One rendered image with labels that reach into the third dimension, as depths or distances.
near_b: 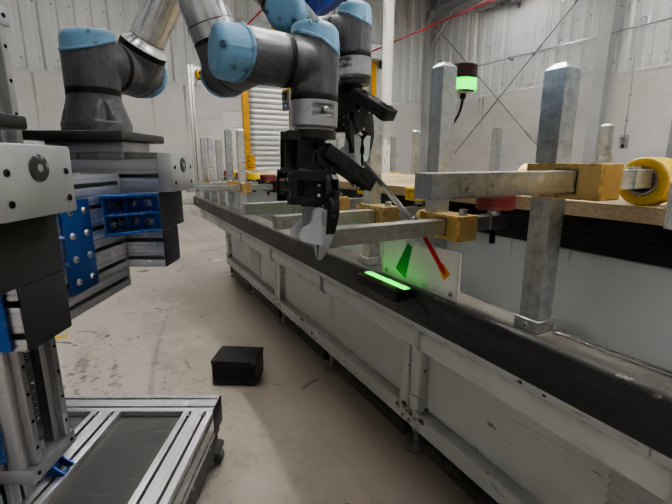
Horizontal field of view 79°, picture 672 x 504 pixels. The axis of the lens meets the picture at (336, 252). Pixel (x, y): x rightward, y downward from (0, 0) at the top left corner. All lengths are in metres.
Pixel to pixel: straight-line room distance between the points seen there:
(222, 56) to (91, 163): 0.57
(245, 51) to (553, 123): 0.45
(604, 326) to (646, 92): 7.76
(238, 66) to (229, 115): 8.40
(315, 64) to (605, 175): 0.43
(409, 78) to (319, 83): 10.79
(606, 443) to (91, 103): 1.17
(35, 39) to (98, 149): 7.82
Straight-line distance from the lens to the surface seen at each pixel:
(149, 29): 1.23
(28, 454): 1.11
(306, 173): 0.63
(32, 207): 0.63
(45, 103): 8.69
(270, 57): 0.63
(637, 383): 0.66
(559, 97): 0.70
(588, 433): 0.79
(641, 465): 0.76
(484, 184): 0.52
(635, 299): 0.90
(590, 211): 0.88
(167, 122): 8.74
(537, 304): 0.73
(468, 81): 0.90
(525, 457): 1.22
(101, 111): 1.11
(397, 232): 0.76
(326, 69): 0.66
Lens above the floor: 0.97
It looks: 13 degrees down
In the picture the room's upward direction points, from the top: straight up
